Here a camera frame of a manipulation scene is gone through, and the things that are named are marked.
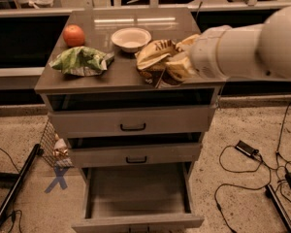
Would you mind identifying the brown and yellow chip bag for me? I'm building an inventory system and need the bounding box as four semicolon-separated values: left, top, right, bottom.
135;34;199;88

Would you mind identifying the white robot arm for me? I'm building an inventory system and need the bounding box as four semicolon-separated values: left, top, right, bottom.
189;6;291;82

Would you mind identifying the top grey drawer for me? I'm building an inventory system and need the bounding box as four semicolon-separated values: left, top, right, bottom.
48;106;215;139

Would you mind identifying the grey drawer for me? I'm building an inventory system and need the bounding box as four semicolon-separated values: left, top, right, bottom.
69;143;202;168
48;106;215;139
72;163;204;233

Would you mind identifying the grey drawer cabinet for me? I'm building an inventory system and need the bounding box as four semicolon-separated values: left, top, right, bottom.
34;7;227;170

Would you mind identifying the middle grey drawer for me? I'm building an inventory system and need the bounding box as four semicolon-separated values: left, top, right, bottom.
69;143;202;168

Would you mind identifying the bottom grey drawer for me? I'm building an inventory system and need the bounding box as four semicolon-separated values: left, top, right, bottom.
72;163;204;233

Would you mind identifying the white bowl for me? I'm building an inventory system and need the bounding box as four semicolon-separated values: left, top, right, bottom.
112;27;151;53

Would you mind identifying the orange fruit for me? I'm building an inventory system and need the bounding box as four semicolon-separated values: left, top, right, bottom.
62;24;85;47

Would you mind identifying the blue tape cross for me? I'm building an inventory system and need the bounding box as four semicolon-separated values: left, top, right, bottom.
45;166;68;193

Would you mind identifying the black power adapter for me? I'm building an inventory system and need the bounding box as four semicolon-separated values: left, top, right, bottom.
235;141;259;157

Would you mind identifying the black bar left floor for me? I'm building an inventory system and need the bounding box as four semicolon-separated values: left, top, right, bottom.
0;144;42;224

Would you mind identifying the black bar floor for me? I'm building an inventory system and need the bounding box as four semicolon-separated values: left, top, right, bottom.
0;144;42;224
265;184;291;233

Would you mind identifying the black bar right floor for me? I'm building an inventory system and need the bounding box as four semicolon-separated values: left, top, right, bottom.
265;184;291;233

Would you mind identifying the black cable on floor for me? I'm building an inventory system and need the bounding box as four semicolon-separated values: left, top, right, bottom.
213;145;273;233

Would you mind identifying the wire mesh basket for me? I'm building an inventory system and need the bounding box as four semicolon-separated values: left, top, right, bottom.
40;121;73;168

